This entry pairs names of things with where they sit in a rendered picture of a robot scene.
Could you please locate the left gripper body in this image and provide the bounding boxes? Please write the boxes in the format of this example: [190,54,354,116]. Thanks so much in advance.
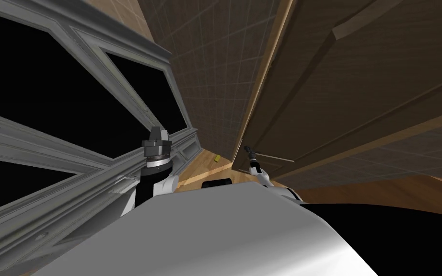
[142,139,173,159]

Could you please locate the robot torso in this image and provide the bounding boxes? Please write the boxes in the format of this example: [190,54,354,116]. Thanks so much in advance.
[32,177,380,276]

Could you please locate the brown wooden door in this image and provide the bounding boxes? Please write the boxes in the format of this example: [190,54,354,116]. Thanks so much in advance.
[231,0,442,182]

